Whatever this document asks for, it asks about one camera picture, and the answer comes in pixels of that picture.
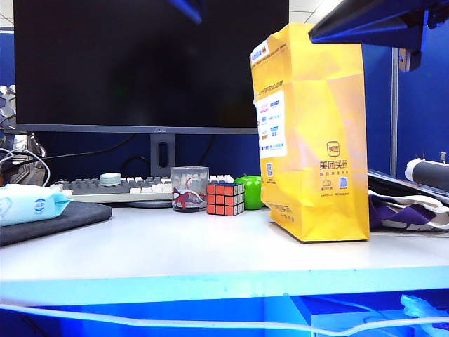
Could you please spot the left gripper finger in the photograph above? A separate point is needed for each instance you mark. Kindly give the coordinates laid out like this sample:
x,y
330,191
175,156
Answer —
x,y
193,8

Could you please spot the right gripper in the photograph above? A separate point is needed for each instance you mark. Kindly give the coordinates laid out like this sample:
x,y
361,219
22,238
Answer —
x,y
426,31

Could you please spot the Rubik's cube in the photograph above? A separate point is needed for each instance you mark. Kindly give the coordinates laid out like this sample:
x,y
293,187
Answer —
x,y
221,200

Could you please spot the yellow paper bag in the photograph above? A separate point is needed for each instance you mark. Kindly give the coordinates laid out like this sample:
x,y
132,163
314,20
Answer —
x,y
315,123

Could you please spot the white and purple tote bag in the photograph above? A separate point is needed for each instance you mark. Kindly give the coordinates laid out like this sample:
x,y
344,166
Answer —
x,y
403,214

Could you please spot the black computer monitor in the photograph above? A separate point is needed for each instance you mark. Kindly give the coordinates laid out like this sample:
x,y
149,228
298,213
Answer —
x,y
140,70

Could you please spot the grey monitor stand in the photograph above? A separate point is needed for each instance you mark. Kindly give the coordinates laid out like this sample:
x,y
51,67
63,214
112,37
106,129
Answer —
x,y
154,154

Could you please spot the white and grey cylinder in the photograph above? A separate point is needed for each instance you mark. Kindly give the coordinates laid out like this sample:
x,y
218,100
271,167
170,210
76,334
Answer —
x,y
428,175

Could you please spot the black flat case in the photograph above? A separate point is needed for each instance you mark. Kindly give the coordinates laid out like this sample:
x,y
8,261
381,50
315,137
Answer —
x,y
393,184

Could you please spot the clear plastic cup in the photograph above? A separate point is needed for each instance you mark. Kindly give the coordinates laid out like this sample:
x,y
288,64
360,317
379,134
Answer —
x,y
189,189

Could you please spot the grey tape roll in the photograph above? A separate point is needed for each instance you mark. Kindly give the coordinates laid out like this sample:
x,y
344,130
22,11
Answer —
x,y
111,179

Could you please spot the green apple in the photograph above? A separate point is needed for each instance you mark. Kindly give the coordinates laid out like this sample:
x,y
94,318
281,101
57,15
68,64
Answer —
x,y
253,193

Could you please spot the grey and white keyboard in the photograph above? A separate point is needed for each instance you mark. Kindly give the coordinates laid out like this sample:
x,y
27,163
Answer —
x,y
105,190

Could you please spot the silver faceted object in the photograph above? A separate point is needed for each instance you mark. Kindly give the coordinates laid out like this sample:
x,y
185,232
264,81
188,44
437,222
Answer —
x,y
7,112

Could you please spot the dark grey fabric pad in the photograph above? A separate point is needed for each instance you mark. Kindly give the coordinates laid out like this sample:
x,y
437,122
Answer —
x,y
73,217

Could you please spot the light blue wipes pack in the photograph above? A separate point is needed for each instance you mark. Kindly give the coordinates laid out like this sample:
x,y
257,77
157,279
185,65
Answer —
x,y
24,205

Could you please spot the crumpled clear plastic piece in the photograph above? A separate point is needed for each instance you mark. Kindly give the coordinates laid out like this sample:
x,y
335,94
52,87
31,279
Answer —
x,y
419,310

